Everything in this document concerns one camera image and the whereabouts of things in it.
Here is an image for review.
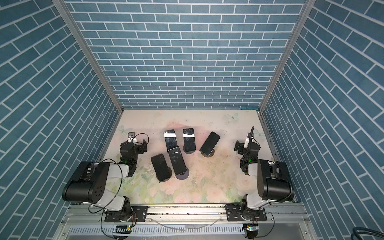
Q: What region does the black phone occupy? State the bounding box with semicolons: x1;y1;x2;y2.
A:
151;154;168;177
164;130;178;151
200;132;221;157
183;128;196;151

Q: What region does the purple-edged phone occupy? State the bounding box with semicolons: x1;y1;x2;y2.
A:
168;147;187;175

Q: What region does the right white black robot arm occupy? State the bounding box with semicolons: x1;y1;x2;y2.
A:
234;141;295;221

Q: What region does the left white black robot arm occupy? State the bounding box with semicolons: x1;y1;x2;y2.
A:
62;137;148;224

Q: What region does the purple-grey phone stand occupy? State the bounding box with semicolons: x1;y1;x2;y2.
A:
176;168;190;180

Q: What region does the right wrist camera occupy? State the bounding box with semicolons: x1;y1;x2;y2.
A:
244;133;252;149

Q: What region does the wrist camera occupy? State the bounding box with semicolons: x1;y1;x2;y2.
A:
244;133;252;149
128;132;136;142

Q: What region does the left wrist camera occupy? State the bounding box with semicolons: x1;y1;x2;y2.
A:
128;132;136;142

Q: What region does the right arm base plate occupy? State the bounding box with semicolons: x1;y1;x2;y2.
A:
224;204;267;222

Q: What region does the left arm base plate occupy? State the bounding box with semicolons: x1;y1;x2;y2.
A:
104;205;149;224

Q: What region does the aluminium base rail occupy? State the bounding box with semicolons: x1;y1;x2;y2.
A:
61;203;310;226

